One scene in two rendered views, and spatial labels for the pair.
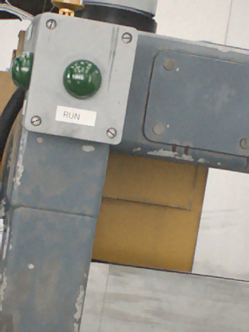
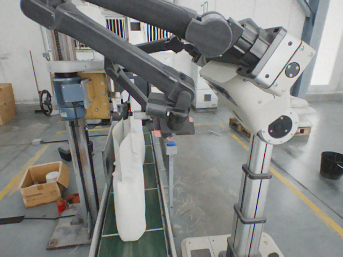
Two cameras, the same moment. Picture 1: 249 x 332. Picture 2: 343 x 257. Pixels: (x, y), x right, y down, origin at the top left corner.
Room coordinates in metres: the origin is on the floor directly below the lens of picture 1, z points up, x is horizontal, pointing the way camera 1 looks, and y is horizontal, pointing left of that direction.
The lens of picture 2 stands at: (0.55, 1.50, 1.48)
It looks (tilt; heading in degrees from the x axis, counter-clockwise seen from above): 21 degrees down; 271
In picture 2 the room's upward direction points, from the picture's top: straight up
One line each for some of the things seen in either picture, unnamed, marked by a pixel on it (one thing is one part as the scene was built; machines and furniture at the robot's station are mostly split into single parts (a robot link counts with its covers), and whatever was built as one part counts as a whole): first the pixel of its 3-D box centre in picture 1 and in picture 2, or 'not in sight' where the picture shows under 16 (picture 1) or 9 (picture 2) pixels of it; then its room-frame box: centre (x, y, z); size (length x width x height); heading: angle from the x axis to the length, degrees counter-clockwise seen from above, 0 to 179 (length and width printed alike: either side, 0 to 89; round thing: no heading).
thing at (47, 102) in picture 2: not in sight; (46, 102); (1.44, 0.12, 1.13); 0.18 x 0.11 x 0.18; 100
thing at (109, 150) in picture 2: not in sight; (112, 145); (1.19, -0.44, 0.54); 1.05 x 0.02 x 0.41; 100
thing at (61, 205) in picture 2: not in sight; (59, 202); (1.64, -0.07, 0.12); 0.15 x 0.08 x 0.23; 100
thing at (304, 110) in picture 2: not in sight; (292, 109); (-1.62, -2.23, 0.44); 0.68 x 0.44 x 0.15; 10
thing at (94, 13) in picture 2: not in sight; (86, 24); (1.03, 0.26, 1.61); 0.17 x 0.17 x 0.17
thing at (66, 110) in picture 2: not in sight; (70, 98); (1.17, 0.30, 1.21); 0.15 x 0.15 x 0.25
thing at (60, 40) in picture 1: (78, 79); not in sight; (0.69, 0.05, 1.29); 0.08 x 0.05 x 0.09; 100
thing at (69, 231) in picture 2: not in sight; (80, 213); (1.39, 0.06, 0.10); 0.50 x 0.42 x 0.20; 100
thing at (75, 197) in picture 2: not in sight; (73, 198); (1.60, -0.23, 0.02); 0.22 x 0.18 x 0.04; 100
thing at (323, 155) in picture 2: not in sight; (333, 166); (-1.40, -0.76, 0.13); 0.30 x 0.30 x 0.26
